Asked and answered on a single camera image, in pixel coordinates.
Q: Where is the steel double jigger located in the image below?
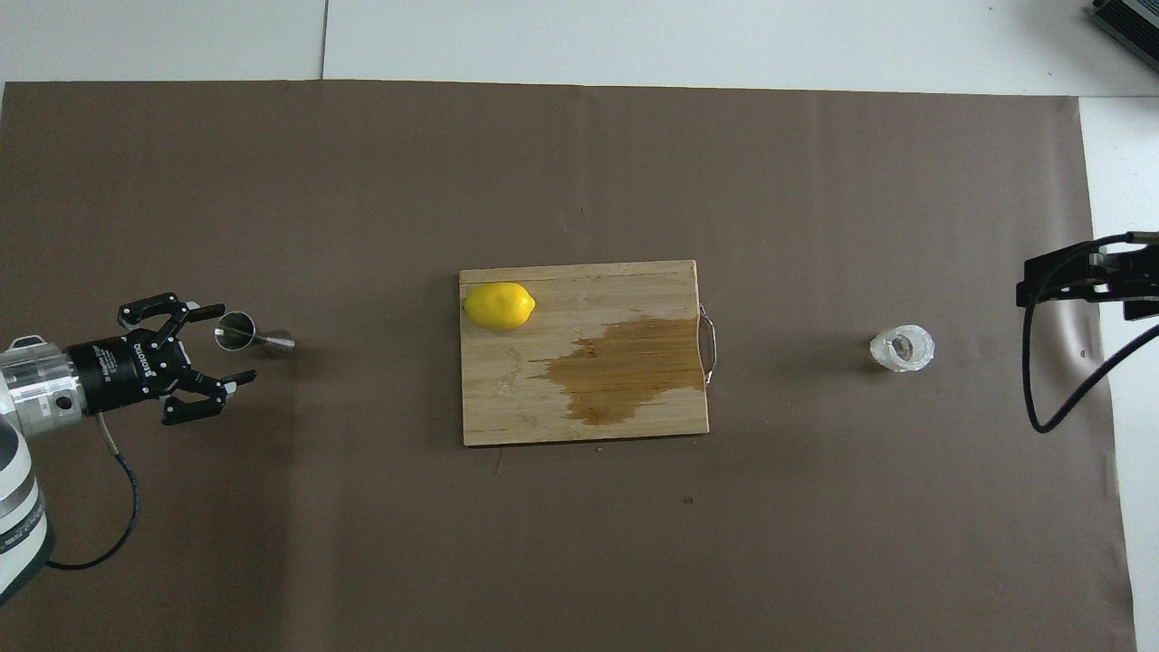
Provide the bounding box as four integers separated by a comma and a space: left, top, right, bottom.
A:
214, 311, 295, 359

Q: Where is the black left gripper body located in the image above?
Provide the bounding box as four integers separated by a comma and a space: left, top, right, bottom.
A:
63, 331, 198, 416

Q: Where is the wooden cutting board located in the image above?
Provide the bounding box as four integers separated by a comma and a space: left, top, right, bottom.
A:
458, 260, 722, 447

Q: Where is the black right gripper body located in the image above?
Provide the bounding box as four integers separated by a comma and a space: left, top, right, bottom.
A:
1087, 237, 1159, 300

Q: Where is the yellow lemon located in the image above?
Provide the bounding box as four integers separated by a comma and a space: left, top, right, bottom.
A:
462, 282, 537, 331

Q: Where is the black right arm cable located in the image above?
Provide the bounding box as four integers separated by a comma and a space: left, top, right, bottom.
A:
1021, 232, 1159, 434

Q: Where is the black ribbed device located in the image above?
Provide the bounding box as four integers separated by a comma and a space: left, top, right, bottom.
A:
1089, 0, 1159, 48

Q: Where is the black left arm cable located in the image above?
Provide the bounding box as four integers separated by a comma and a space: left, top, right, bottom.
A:
45, 412, 141, 571

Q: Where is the brown paper table mat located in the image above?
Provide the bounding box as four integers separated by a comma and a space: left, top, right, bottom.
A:
0, 80, 1137, 652

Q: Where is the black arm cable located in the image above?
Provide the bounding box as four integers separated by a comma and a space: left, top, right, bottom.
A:
1021, 232, 1159, 434
45, 412, 141, 571

